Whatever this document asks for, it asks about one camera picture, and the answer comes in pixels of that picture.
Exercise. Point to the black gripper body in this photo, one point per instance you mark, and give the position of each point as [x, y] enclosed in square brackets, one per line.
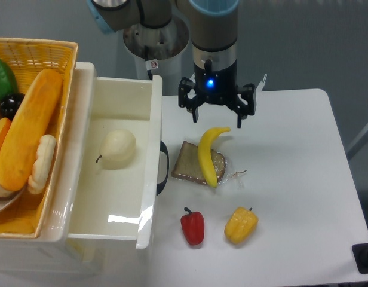
[217, 88]

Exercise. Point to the white top drawer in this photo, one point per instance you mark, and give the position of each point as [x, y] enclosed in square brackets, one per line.
[118, 179]

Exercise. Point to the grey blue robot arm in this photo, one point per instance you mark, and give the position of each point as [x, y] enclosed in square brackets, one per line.
[193, 44]

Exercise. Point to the white drawer cabinet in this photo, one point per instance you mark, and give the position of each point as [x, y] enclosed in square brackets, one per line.
[54, 250]

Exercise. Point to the yellow toy banana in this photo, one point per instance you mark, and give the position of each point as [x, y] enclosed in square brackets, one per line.
[204, 154]

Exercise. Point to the wrapped bread slice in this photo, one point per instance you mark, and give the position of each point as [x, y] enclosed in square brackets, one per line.
[187, 166]

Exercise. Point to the white toy pear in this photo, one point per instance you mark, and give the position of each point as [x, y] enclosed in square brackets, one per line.
[117, 149]

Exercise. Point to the yellow toy bell pepper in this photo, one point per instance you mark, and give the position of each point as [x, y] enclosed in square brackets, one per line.
[241, 224]

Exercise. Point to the red toy bell pepper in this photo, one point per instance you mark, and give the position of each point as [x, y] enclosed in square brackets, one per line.
[193, 226]

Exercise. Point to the small white braided bread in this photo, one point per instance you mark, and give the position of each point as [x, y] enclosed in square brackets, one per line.
[41, 167]

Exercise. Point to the yellow wicker basket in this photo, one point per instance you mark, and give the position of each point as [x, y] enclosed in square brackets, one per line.
[24, 218]

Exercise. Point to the black device at table edge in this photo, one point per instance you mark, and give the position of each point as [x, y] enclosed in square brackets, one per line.
[360, 252]

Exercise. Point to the black toy fruit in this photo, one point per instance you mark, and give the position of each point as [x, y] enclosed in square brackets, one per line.
[10, 104]

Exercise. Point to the orange baguette loaf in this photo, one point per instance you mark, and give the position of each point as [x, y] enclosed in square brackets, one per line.
[29, 124]

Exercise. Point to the green toy vegetable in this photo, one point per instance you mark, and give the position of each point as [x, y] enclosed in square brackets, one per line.
[8, 83]

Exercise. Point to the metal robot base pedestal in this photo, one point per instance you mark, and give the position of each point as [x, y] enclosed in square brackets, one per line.
[159, 52]

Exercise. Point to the white frame at right edge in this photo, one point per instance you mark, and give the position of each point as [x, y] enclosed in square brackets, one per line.
[357, 143]

